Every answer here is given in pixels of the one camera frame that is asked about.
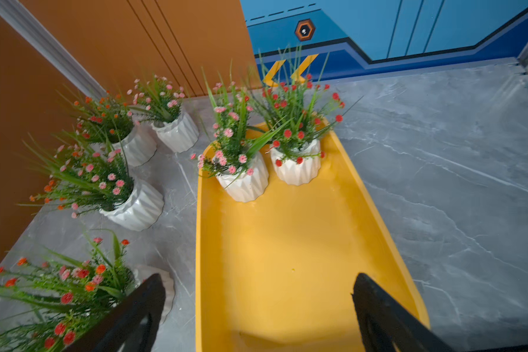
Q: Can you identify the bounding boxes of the pink orange flower pot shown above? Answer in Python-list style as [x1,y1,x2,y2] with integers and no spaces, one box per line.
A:
[24,132,164,232]

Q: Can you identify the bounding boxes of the pink flower back pot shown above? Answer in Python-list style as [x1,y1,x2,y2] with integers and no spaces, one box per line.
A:
[127,75,199,153]

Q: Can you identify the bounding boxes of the orange flower back pot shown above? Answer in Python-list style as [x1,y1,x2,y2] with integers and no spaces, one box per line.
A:
[63,92,157,167]

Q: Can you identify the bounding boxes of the yellow plastic tray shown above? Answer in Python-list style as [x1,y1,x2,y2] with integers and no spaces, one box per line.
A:
[196,133,430,351]

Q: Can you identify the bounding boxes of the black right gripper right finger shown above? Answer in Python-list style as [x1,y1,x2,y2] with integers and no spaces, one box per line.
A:
[352,273,453,352]

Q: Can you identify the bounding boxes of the red flower white pot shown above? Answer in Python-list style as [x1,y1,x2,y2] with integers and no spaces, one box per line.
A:
[250,46,346,186]

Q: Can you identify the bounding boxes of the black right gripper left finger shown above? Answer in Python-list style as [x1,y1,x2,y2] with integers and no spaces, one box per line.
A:
[65,274,166,352]

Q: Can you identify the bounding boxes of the pink flower white pot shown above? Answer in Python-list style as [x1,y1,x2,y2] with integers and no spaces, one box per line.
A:
[197,76,277,202]

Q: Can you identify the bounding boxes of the orange red flower pot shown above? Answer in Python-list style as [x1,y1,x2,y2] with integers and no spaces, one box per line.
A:
[0,236,161,351]

